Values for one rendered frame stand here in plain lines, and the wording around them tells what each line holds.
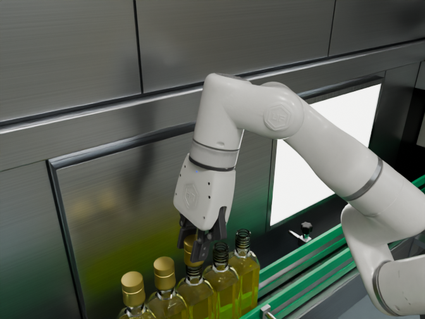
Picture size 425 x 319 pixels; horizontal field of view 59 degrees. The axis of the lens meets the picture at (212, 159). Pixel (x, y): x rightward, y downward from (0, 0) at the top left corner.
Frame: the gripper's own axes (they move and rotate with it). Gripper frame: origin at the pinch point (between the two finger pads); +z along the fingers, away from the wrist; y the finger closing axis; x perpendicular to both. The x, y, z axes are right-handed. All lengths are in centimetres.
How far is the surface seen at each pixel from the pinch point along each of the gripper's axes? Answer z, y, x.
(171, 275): 4.3, 1.5, -4.3
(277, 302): 17.1, 3.7, 24.0
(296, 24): -40, -16, 28
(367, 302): 27, 6, 63
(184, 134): -15.5, -12.2, 2.4
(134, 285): 4.4, 1.5, -11.1
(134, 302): 7.7, 1.5, -10.6
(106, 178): -7.6, -11.9, -11.7
